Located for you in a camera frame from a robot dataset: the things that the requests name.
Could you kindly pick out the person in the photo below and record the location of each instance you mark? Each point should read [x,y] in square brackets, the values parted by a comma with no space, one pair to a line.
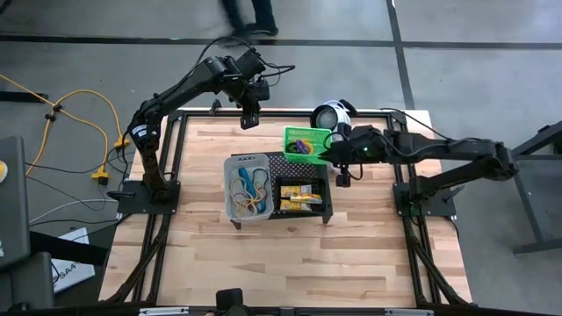
[261,17]

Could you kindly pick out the white paper box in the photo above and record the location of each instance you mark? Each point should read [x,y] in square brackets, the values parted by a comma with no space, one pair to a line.
[72,274]

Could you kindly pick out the packet with yellow green print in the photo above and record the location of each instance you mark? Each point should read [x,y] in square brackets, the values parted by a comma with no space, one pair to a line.
[294,191]

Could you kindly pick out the green plastic basket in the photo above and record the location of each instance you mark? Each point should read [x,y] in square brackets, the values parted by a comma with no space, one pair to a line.
[303,131]

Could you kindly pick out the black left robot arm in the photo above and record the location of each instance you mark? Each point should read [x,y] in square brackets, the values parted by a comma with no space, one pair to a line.
[175,96]

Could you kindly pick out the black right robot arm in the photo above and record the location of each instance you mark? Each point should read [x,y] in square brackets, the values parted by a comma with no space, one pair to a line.
[461,153]

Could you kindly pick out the wide black rubber band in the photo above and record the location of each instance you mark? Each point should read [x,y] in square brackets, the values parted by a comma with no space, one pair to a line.
[265,175]

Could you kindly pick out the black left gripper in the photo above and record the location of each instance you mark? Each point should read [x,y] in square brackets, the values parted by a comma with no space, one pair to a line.
[257,94]

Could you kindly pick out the yellow round object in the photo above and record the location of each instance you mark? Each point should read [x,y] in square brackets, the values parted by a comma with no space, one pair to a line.
[2,172]

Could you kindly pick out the rubber bands and coils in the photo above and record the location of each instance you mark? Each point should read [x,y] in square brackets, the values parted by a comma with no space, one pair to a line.
[232,195]

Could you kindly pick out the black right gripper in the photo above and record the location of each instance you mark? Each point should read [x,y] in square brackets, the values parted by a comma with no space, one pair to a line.
[364,147]

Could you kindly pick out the white cylindrical appliance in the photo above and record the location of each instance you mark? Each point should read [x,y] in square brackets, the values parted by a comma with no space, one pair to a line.
[329,116]

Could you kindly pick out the thin yellow rubber band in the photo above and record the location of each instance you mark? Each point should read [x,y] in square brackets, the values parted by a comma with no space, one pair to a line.
[262,195]

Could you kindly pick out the grey metal stand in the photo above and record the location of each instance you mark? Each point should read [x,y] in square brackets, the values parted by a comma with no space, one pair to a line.
[535,184]

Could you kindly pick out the black floor bar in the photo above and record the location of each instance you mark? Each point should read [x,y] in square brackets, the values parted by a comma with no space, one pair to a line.
[22,96]

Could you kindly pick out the white plastic bin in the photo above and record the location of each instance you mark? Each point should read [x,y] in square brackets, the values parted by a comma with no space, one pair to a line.
[248,158]

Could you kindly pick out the black plastic basket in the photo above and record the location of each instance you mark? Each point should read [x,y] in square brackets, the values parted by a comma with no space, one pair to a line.
[276,206]

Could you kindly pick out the black perforated metal riser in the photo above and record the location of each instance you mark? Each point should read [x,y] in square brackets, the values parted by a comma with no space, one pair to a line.
[298,169]

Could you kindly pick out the silver metal bracket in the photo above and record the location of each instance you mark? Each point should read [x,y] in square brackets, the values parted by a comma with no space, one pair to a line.
[162,311]
[408,312]

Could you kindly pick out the dark grey box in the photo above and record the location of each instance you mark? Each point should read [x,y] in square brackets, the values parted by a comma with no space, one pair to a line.
[30,285]

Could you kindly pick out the black clamp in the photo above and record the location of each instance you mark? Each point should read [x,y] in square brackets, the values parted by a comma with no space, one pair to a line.
[215,106]

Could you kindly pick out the staples packet yellow green print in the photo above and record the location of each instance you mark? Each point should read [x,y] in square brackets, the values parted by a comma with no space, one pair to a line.
[303,203]

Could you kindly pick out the right wrist camera housing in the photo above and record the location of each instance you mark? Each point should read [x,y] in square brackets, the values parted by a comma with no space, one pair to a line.
[343,177]

